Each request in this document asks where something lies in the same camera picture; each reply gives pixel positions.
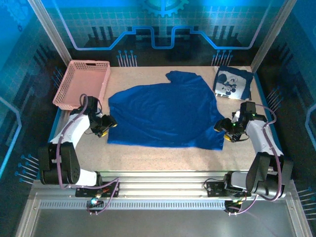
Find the plain blue t-shirt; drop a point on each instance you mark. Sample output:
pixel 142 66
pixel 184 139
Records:
pixel 160 113

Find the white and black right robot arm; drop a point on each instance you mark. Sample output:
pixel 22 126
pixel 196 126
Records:
pixel 259 135

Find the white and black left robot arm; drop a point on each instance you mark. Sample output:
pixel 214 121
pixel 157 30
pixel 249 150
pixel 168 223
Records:
pixel 74 128

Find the folded cartoon mouse print t-shirt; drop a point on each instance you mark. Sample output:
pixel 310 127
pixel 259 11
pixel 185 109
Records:
pixel 232 81

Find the folded dark and white t-shirt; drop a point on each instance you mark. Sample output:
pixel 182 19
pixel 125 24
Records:
pixel 217 94

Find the pink perforated plastic basket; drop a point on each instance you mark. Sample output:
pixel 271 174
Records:
pixel 81 81

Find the right circuit board with LEDs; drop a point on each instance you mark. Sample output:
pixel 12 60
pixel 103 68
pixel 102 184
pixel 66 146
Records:
pixel 233 204

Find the circuit board with leds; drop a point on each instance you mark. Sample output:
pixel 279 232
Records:
pixel 233 204
pixel 95 203

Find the left circuit board with LEDs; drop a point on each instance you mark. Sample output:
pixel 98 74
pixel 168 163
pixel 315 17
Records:
pixel 95 203

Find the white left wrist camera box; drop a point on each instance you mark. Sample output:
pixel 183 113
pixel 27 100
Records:
pixel 99 113

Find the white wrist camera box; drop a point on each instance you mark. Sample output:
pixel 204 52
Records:
pixel 99 113
pixel 235 116

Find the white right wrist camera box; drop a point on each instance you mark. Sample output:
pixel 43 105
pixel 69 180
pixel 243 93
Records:
pixel 235 116

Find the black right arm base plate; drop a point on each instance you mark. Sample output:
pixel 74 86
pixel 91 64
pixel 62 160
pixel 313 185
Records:
pixel 214 188

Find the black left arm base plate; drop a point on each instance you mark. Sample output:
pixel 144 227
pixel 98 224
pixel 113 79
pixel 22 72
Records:
pixel 111 190

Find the aluminium frame rail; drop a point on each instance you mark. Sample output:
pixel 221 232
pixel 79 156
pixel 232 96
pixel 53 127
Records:
pixel 160 182

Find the aluminium frame post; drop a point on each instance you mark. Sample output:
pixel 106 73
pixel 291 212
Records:
pixel 271 34
pixel 49 29

